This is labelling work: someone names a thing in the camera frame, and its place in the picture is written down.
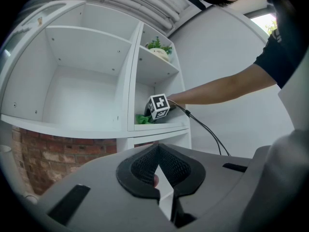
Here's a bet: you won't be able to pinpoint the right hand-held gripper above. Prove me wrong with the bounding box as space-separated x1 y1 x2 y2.
144 93 170 120

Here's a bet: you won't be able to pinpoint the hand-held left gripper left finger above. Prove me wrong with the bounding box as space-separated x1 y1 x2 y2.
36 143 175 232

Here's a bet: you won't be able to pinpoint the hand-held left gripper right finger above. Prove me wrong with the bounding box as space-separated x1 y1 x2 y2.
156 144 272 232

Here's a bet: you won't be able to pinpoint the green cloth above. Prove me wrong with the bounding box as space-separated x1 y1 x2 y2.
135 114 155 126

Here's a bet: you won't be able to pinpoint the white shelf unit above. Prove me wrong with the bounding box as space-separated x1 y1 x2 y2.
0 0 193 155

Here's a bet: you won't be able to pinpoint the person's right forearm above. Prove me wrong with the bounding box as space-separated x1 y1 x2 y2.
166 63 279 106

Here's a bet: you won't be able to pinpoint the potted plant in white pot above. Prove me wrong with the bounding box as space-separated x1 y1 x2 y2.
144 36 174 63

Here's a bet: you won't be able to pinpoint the white ceiling pipes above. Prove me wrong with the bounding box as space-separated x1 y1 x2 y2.
72 0 194 31

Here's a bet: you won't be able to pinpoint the window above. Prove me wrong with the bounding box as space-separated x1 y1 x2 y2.
250 13 278 37

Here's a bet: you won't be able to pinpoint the person's black shirt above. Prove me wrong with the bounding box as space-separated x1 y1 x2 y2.
253 0 309 89

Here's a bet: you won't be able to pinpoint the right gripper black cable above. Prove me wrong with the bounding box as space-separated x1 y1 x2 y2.
168 99 232 157

